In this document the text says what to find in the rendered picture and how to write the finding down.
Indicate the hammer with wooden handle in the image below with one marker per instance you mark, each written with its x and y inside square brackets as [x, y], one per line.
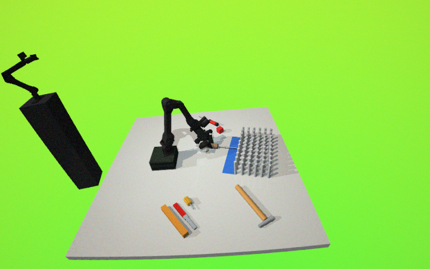
[264, 219]

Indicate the orange rectangular bar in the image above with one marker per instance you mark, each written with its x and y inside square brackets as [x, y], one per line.
[182, 230]

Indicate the red cube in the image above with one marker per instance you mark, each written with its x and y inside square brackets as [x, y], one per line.
[219, 130]

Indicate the blue curved strip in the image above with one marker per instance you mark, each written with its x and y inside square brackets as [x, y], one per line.
[232, 153]

